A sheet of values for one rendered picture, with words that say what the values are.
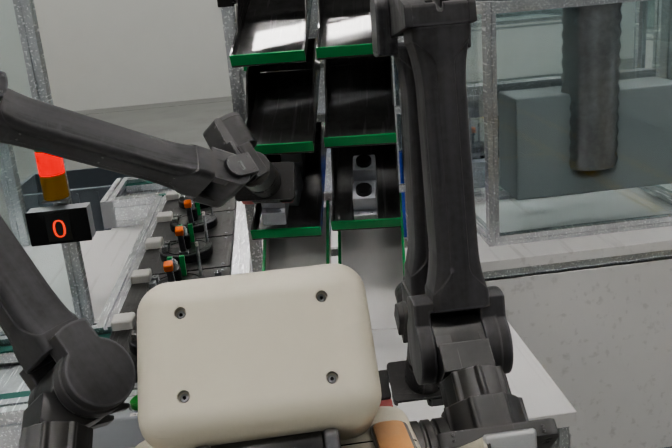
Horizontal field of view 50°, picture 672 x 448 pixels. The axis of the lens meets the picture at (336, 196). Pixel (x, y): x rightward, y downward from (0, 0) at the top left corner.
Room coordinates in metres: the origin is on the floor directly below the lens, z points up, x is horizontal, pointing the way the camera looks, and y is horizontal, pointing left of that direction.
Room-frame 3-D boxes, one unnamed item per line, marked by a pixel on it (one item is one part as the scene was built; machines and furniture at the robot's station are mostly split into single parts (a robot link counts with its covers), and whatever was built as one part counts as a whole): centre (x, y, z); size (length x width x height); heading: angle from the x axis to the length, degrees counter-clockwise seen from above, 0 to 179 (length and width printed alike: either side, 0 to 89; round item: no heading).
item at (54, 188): (1.43, 0.57, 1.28); 0.05 x 0.05 x 0.05
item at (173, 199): (2.31, 0.45, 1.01); 0.24 x 0.24 x 0.13; 5
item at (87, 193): (3.32, 1.16, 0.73); 0.62 x 0.42 x 0.23; 95
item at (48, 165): (1.43, 0.57, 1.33); 0.05 x 0.05 x 0.05
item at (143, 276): (1.58, 0.39, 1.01); 0.24 x 0.24 x 0.13; 5
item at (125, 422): (1.11, 0.43, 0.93); 0.21 x 0.07 x 0.06; 95
